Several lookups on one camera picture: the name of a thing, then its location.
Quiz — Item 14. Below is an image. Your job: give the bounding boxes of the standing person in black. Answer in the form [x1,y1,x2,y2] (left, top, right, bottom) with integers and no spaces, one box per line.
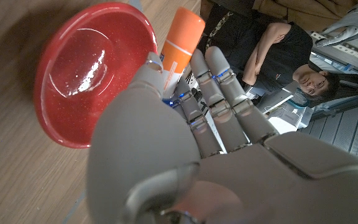
[199,0,351,105]

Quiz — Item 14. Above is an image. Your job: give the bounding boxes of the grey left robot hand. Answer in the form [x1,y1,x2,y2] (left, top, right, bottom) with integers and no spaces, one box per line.
[85,45,358,224]

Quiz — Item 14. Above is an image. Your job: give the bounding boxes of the orange glue stick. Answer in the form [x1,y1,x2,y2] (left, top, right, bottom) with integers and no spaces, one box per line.
[160,7,206,100]

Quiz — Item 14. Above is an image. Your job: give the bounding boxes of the red bowl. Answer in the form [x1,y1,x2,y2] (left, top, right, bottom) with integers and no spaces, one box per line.
[32,2,158,149]

